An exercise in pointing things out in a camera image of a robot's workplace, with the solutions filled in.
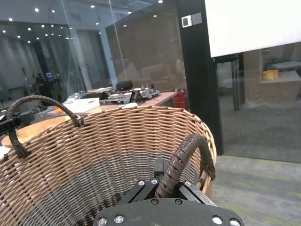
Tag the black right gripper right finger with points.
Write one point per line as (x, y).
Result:
(192, 191)

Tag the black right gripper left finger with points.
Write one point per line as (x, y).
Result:
(143, 190)

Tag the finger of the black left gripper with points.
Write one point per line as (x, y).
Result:
(7, 126)

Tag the tan and grey wicker basket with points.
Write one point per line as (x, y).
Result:
(82, 146)

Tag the round wooden table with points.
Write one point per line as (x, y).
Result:
(35, 129)

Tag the white flat box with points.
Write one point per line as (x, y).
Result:
(81, 105)

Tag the red fire extinguisher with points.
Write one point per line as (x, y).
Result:
(180, 100)

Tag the wooden desk with white leg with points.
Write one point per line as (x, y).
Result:
(164, 96)

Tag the grey electronics equipment pile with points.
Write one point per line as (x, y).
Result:
(122, 96)

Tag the black oval pouch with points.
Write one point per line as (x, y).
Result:
(124, 85)

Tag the wide black pillar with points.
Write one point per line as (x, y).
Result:
(200, 82)

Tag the beige stepped block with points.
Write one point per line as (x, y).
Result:
(282, 87)

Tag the yellow bucket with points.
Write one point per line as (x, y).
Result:
(270, 75)

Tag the white and grey wall plate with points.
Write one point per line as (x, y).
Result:
(191, 19)

